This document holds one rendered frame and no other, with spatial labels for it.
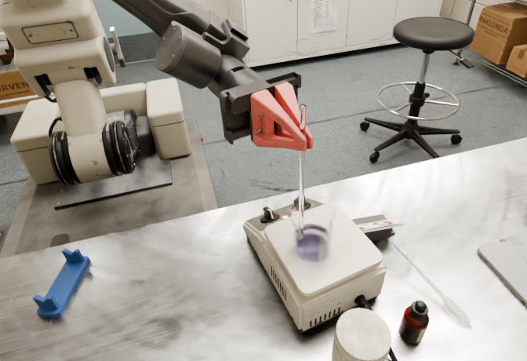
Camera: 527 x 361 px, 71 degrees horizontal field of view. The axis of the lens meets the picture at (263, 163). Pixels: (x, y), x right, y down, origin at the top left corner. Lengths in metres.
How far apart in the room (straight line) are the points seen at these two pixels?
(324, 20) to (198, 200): 2.06
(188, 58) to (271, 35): 2.47
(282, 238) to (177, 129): 0.96
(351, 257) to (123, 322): 0.32
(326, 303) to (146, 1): 0.44
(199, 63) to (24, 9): 0.77
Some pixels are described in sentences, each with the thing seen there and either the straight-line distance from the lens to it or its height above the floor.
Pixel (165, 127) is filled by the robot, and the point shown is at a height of 0.52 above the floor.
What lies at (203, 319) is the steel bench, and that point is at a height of 0.75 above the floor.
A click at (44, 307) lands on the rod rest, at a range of 0.64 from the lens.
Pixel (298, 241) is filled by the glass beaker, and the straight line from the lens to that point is 0.46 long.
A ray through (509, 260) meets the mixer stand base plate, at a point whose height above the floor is 0.76.
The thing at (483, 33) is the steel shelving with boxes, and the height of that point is 0.27.
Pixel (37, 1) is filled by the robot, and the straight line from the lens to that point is 1.15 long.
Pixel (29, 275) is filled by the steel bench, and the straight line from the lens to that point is 0.71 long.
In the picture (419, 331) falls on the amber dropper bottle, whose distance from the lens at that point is 0.52.
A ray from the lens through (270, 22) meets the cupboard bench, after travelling 2.88.
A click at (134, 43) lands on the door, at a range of 3.39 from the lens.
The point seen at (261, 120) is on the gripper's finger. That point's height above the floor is 1.01.
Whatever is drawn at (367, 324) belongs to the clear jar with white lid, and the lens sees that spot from 0.46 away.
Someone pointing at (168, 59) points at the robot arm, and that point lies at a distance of 0.46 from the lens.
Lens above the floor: 1.23
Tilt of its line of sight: 38 degrees down
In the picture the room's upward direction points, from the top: 4 degrees counter-clockwise
